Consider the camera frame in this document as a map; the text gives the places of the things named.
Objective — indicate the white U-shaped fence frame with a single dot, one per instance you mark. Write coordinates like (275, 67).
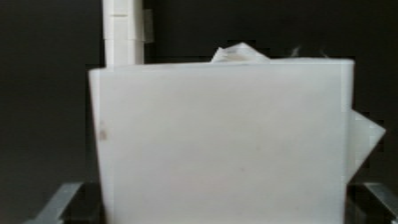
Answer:
(126, 31)

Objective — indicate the white cabinet top block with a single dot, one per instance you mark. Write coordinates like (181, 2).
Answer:
(222, 142)

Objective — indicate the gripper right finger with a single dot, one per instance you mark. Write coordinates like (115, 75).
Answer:
(371, 204)

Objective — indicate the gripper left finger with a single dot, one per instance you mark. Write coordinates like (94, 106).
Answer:
(75, 205)

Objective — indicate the white cabinet body box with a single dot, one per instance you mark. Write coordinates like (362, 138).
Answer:
(364, 130)

